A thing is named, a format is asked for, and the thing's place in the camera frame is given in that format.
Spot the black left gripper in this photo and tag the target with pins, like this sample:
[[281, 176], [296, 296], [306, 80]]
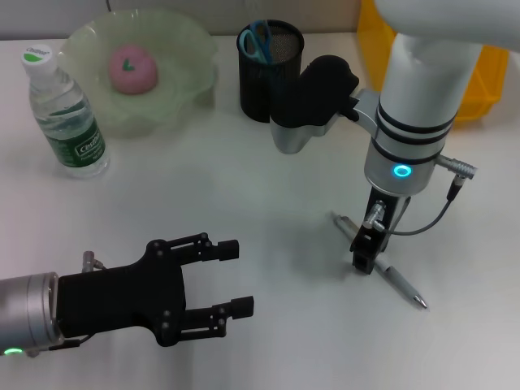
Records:
[[122, 296]]

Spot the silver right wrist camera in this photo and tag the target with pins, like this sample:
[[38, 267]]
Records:
[[308, 93]]

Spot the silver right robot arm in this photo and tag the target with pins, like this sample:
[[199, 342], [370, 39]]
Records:
[[422, 81]]

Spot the pink peach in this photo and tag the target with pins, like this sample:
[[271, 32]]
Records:
[[133, 70]]

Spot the clear green-label water bottle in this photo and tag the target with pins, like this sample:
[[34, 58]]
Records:
[[71, 130]]

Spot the green glass fruit plate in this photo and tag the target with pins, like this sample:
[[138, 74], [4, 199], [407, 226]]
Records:
[[178, 89]]

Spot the grey white pen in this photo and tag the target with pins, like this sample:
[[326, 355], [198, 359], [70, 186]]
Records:
[[402, 284]]

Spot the yellow plastic bin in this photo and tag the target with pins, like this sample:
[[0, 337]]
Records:
[[373, 40]]

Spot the blue scissors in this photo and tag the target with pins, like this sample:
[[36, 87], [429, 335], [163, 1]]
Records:
[[256, 40]]

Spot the black mesh pen holder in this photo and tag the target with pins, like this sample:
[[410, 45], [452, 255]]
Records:
[[254, 89]]

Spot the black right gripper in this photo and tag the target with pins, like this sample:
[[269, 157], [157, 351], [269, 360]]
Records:
[[386, 211]]

